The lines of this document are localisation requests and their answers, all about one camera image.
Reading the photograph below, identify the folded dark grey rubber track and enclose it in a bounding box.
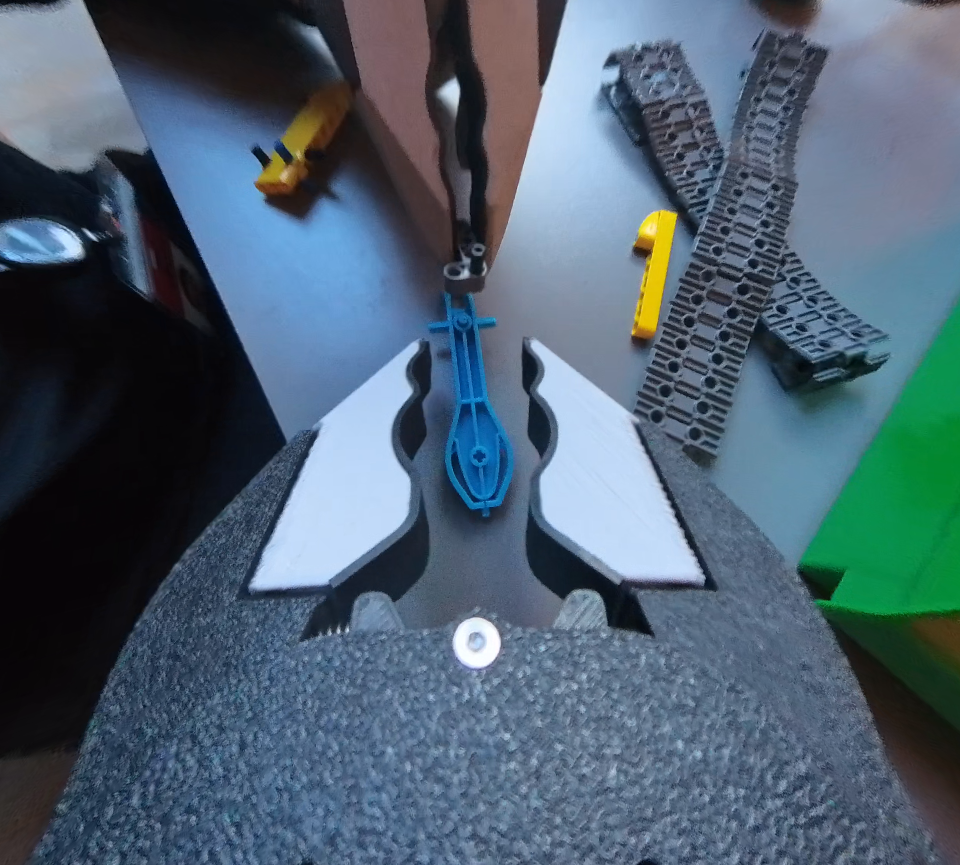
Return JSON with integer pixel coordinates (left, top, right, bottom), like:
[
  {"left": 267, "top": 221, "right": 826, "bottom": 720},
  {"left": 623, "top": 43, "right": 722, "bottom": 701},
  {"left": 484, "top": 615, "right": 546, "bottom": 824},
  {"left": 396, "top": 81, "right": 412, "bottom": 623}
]
[{"left": 602, "top": 40, "right": 894, "bottom": 391}]

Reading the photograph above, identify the yellow beam with black pins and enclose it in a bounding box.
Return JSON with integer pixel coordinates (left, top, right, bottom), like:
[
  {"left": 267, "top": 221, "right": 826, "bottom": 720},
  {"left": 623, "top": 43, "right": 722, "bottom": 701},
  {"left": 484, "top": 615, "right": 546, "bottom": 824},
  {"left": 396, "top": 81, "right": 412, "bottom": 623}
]
[{"left": 253, "top": 81, "right": 354, "bottom": 200}]

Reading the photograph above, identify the pale grey desk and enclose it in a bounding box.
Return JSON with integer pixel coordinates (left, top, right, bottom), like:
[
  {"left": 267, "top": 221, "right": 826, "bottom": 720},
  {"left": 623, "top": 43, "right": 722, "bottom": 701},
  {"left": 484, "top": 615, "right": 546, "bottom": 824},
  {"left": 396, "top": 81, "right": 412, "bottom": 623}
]
[{"left": 101, "top": 0, "right": 960, "bottom": 626}]

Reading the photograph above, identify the small dark connector piece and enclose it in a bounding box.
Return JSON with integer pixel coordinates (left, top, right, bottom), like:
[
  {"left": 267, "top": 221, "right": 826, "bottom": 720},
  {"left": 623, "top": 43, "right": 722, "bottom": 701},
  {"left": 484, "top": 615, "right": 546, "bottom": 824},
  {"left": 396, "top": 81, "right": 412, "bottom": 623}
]
[{"left": 442, "top": 240, "right": 491, "bottom": 293}]

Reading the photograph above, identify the long grey rubber track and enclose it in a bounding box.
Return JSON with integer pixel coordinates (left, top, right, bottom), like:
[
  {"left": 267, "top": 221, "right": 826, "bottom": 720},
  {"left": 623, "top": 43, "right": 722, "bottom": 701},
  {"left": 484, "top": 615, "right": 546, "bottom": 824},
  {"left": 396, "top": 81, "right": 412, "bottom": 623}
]
[{"left": 633, "top": 28, "right": 831, "bottom": 466}]

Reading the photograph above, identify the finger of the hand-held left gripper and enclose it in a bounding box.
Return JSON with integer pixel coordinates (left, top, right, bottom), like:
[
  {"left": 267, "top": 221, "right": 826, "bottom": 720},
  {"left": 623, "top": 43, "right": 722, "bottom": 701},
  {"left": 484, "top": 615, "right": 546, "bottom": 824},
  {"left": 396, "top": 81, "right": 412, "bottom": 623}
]
[
  {"left": 461, "top": 0, "right": 579, "bottom": 253},
  {"left": 326, "top": 0, "right": 460, "bottom": 255}
]

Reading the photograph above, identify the yellow curved beam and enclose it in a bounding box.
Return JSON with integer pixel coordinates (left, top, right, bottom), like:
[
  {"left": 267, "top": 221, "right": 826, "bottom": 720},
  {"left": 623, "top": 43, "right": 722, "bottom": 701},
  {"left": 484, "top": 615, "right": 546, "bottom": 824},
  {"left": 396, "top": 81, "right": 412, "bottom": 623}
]
[{"left": 630, "top": 208, "right": 679, "bottom": 342}]

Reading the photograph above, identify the blue plastic separator tool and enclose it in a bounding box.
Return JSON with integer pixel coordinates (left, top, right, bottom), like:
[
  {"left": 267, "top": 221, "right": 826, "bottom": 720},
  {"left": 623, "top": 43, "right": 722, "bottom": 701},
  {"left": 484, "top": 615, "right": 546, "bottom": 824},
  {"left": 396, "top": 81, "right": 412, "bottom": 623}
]
[{"left": 427, "top": 291, "right": 516, "bottom": 518}]

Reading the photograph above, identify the green box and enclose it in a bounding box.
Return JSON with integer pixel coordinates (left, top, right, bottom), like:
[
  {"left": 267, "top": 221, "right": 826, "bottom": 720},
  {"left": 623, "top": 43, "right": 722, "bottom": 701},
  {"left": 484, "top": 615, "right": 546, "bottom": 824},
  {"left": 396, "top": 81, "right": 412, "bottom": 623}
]
[{"left": 796, "top": 302, "right": 960, "bottom": 731}]

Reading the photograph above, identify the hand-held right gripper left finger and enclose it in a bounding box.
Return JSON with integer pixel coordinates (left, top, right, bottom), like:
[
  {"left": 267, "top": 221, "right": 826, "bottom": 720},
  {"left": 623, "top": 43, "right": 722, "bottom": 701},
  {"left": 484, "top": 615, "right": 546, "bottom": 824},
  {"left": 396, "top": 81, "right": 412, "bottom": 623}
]
[{"left": 247, "top": 338, "right": 433, "bottom": 596}]

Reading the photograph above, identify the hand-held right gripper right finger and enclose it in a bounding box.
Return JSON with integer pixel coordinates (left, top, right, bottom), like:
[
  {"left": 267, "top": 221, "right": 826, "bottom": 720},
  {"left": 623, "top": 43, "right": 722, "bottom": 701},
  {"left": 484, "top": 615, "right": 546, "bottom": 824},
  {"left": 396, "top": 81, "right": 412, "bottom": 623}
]
[{"left": 522, "top": 337, "right": 710, "bottom": 590}]

